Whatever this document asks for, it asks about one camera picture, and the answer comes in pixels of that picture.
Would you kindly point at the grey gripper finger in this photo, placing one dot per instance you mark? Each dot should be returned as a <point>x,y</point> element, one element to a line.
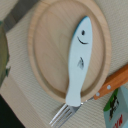
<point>4,54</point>

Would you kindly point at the blue milk carton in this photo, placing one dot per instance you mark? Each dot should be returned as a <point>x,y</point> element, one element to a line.
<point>116,109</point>

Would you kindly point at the round wooden plate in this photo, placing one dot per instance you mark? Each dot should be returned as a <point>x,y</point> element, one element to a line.
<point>50,33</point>

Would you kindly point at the beige woven placemat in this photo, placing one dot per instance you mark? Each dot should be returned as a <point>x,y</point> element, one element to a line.
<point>28,100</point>

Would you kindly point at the wooden handled fork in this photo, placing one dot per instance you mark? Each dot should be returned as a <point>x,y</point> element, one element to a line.
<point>114,81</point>

